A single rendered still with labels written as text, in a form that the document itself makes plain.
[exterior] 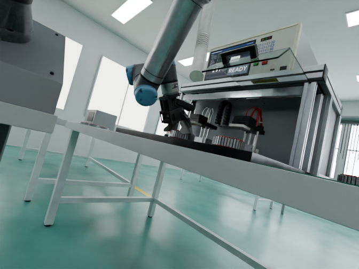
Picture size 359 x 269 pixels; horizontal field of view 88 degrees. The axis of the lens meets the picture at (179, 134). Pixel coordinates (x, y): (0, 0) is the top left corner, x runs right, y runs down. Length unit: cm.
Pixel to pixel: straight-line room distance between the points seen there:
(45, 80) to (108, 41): 525
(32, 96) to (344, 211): 58
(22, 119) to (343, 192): 53
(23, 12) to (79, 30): 499
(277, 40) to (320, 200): 73
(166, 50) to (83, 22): 513
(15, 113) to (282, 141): 85
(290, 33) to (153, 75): 57
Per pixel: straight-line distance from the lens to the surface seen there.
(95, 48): 558
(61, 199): 166
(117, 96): 557
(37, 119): 47
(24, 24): 61
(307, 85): 75
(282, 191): 33
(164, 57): 60
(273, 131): 90
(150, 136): 64
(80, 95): 526
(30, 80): 53
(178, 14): 58
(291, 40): 91
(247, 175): 35
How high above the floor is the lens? 74
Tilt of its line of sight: 4 degrees up
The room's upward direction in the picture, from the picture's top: 14 degrees clockwise
